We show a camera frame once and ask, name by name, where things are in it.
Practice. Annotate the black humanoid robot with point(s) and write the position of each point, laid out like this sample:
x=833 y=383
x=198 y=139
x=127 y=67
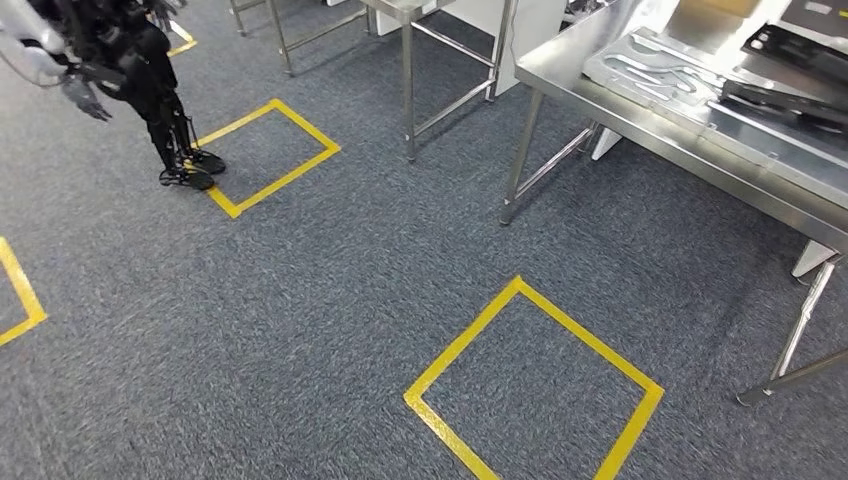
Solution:
x=146 y=66

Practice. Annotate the stainless steel workbench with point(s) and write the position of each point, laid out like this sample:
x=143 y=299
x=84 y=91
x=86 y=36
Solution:
x=662 y=119

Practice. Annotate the black plastic plate bracket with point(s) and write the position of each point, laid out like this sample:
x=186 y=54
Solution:
x=808 y=56
x=782 y=96

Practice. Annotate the grey metal fixture plate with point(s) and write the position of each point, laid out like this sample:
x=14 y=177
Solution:
x=636 y=66

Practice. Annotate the steel frame table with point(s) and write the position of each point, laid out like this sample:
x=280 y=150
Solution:
x=407 y=79
x=281 y=40

